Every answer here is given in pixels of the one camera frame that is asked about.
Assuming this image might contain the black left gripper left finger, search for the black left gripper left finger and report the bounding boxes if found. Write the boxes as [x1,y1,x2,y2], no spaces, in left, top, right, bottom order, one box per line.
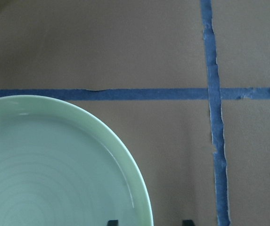
[107,220,118,226]

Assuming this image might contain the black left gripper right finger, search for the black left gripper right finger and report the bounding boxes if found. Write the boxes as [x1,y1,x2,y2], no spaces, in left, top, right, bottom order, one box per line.
[182,219,195,226]

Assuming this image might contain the light green round plate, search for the light green round plate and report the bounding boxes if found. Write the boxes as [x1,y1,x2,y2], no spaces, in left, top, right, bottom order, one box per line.
[0,95,154,226]

